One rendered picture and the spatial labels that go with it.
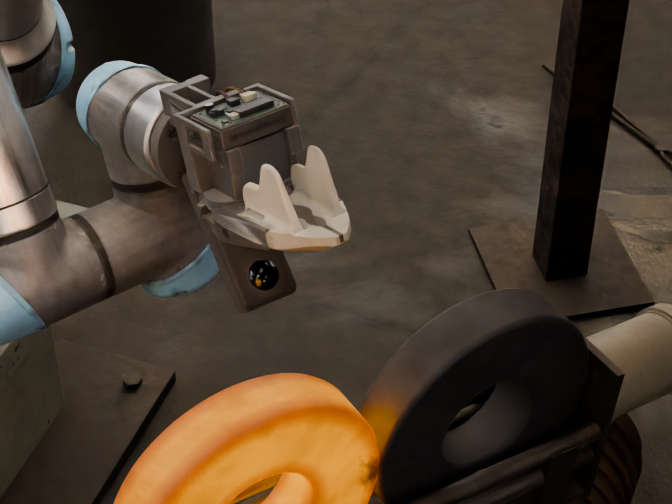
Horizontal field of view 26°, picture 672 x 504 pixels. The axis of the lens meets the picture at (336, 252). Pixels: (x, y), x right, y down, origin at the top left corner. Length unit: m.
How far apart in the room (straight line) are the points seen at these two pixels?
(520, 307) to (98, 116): 0.48
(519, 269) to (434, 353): 1.21
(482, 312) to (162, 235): 0.44
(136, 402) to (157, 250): 0.64
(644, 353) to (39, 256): 0.49
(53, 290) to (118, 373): 0.69
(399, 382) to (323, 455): 0.06
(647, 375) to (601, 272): 1.09
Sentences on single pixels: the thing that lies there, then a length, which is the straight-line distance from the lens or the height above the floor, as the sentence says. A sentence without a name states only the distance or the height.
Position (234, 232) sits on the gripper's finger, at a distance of 1.00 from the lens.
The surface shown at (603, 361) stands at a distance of 0.89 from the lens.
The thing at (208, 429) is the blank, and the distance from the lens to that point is 0.74.
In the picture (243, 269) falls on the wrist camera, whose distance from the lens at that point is 1.08.
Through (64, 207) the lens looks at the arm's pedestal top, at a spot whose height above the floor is 0.30.
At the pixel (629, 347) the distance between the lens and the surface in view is 0.94.
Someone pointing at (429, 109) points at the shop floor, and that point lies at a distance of 2.30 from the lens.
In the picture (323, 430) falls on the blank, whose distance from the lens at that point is 0.77.
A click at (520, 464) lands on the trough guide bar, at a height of 0.68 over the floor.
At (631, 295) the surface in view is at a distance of 2.00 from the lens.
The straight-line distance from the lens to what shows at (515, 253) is 2.03.
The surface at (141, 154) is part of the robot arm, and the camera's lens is 1.12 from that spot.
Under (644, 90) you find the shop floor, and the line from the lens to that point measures 2.39.
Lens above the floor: 1.35
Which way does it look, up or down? 42 degrees down
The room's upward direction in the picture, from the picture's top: straight up
